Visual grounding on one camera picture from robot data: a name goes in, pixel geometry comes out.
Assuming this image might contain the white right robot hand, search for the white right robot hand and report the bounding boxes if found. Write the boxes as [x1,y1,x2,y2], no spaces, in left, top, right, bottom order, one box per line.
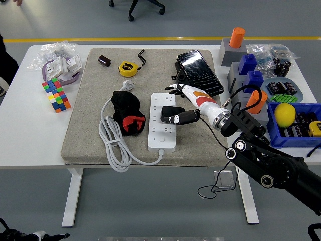
[164,84,224,126]

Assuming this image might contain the black-white left robot hand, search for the black-white left robot hand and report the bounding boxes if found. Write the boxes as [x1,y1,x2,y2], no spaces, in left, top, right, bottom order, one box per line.
[31,230,71,241]

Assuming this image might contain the white power strip with cable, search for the white power strip with cable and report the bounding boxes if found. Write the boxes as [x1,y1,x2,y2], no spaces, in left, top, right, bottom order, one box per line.
[98,80,177,173]

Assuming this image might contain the black smartphone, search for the black smartphone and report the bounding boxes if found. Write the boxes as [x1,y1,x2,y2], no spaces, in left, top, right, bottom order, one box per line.
[176,49,225,97]

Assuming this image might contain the black plastic phone holder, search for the black plastic phone holder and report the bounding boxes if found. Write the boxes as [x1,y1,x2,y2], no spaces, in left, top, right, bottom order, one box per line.
[171,61,193,88]

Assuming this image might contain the white table leg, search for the white table leg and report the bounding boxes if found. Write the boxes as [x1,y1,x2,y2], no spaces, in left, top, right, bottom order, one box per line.
[61,168,84,228]
[235,167,260,225]

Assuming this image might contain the grey stepped block base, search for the grey stepped block base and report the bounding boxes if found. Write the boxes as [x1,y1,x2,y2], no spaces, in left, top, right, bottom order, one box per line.
[227,61,270,128]

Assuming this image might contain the small grey block base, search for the small grey block base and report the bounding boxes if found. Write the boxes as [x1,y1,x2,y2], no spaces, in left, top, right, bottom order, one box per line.
[218,38,248,67]

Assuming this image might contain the blue plastic block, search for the blue plastic block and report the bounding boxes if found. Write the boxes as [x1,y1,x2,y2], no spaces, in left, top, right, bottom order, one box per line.
[238,53,258,75]
[243,70,264,94]

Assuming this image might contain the clear plastic bag white parts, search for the clear plastic bag white parts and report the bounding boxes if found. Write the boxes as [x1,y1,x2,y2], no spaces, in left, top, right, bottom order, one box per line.
[27,41,78,71]

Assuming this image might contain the orange cylinder peg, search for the orange cylinder peg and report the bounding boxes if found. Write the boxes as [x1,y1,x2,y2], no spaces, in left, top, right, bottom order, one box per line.
[245,89,268,115]
[229,27,246,49]

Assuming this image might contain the clear bag of blue parts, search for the clear bag of blue parts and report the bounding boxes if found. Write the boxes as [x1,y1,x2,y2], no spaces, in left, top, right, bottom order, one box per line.
[245,44,275,76]

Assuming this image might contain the black cloth pouch red trim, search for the black cloth pouch red trim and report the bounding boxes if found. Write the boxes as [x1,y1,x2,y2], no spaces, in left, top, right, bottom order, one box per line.
[111,90,146,137]

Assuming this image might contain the green plastic connectors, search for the green plastic connectors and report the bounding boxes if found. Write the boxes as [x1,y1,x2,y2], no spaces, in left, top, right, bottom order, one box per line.
[272,94,299,103]

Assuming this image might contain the silver floor outlet plate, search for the silver floor outlet plate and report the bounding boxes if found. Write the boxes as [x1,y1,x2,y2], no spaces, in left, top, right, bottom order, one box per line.
[213,170,236,188]

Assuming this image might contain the blue plastic bin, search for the blue plastic bin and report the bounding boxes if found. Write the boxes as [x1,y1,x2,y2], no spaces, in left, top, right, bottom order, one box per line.
[266,102,321,149]

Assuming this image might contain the yellow lemon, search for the yellow lemon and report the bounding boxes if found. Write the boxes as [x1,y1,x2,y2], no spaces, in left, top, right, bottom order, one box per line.
[274,103,296,128]

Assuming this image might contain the small black capacitors heap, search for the small black capacitors heap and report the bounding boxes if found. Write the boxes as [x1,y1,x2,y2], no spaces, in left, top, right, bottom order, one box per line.
[273,58,293,77]

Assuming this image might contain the clear bag of grey parts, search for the clear bag of grey parts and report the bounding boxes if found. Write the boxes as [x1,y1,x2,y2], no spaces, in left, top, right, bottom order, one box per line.
[269,44,301,61]

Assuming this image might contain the blue-grey plate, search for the blue-grey plate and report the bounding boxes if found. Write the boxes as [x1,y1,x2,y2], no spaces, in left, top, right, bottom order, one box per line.
[260,77,304,103]

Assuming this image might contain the multicolour puzzle cube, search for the multicolour puzzle cube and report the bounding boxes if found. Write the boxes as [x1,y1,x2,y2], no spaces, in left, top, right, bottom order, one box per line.
[41,78,72,114]

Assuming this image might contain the dark brown cylindrical capacitor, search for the dark brown cylindrical capacitor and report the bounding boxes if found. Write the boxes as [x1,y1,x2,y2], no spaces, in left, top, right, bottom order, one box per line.
[98,55,112,67]

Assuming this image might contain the grey-brown fabric mat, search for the grey-brown fabric mat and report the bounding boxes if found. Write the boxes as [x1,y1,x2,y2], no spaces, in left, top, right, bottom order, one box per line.
[61,48,230,168]

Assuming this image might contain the black office chair base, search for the black office chair base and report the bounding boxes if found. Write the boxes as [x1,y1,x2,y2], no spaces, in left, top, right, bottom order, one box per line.
[108,0,166,22]

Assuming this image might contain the small yellow tape measure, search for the small yellow tape measure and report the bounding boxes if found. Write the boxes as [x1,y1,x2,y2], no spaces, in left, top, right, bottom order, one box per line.
[308,120,321,138]

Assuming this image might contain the white wall socket panel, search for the white wall socket panel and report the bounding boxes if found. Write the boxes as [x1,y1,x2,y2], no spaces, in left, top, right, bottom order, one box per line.
[45,56,68,78]
[65,54,83,74]

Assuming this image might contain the yellow tape measure black strap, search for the yellow tape measure black strap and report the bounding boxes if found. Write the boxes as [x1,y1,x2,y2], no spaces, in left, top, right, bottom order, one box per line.
[118,49,146,77]

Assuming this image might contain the purple band ring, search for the purple band ring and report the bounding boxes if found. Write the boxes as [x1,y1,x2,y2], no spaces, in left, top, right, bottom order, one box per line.
[41,57,81,86]

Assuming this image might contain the black curved cable loop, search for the black curved cable loop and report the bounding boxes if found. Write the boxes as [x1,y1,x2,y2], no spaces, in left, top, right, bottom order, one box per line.
[307,222,321,241]

